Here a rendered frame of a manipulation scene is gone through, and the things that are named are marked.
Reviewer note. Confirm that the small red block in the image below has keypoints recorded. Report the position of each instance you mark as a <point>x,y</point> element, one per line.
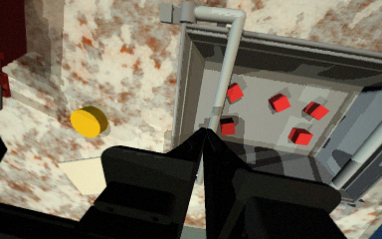
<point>234,92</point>
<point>227,126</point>
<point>315,110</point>
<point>300,136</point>
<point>279,102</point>

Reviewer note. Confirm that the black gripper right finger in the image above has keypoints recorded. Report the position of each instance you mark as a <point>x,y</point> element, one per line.
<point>229,182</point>

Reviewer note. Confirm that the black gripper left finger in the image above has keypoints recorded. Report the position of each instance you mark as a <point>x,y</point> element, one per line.
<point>174,172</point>

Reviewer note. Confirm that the yellow short cylinder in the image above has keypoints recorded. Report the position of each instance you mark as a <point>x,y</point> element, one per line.
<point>89,121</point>

